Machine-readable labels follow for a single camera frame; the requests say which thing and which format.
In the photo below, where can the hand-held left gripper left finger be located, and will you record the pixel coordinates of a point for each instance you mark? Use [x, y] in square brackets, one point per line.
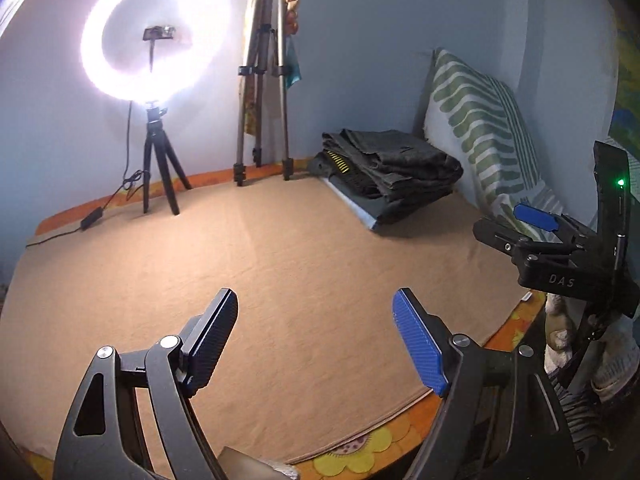
[212, 340]

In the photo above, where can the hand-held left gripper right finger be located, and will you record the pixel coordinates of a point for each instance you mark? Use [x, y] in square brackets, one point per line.
[417, 345]

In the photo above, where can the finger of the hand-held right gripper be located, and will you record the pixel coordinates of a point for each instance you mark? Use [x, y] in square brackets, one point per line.
[500, 237]
[535, 215]

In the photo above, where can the dark grey folded pants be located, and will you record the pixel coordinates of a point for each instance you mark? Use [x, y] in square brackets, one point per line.
[400, 210]

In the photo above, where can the black pants with yellow print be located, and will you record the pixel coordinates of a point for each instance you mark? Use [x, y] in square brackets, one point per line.
[360, 180]

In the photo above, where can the person's right hand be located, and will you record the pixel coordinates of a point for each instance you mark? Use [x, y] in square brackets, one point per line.
[557, 330]

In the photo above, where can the green striped pillow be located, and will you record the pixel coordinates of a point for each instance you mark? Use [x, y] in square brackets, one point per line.
[480, 125]

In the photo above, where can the tan blanket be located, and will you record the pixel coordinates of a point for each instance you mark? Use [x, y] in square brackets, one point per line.
[300, 270]

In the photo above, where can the dark striped cloth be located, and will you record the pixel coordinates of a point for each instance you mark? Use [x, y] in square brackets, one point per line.
[580, 420]

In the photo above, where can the small black tripod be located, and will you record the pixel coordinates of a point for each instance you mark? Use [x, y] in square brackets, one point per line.
[150, 160]

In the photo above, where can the tall grey tripod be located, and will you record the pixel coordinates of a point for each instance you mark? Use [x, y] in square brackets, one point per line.
[286, 110]

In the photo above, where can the teal hanging cloth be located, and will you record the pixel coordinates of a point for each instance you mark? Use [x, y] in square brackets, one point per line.
[295, 75]

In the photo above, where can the black phone holder clamp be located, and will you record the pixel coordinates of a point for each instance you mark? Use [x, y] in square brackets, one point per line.
[159, 34]

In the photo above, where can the colourful wall hanging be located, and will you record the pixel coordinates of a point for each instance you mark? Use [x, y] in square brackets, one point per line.
[627, 85]

